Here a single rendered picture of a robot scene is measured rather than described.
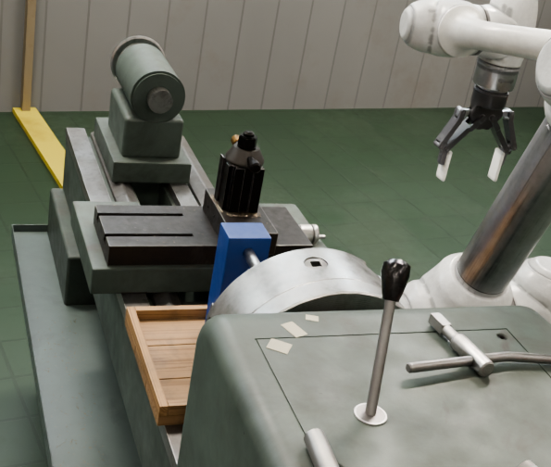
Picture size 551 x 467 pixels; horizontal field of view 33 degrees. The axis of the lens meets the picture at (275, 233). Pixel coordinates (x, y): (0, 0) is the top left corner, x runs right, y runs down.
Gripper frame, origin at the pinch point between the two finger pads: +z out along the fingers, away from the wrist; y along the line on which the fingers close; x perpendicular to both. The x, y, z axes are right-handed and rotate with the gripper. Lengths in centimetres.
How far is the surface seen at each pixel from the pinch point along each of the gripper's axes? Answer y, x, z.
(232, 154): -55, 3, -3
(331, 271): -62, -60, -12
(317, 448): -81, -99, -16
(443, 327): -56, -80, -16
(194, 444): -84, -76, 3
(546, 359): -45, -87, -15
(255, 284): -72, -57, -9
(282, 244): -43.6, -4.6, 14.3
